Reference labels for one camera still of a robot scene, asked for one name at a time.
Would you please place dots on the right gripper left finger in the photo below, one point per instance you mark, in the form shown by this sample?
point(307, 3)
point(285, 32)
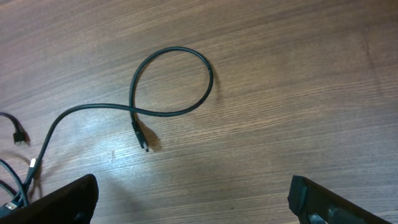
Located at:
point(73, 203)

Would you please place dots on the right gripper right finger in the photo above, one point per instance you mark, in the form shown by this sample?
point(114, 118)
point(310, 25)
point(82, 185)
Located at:
point(312, 203)

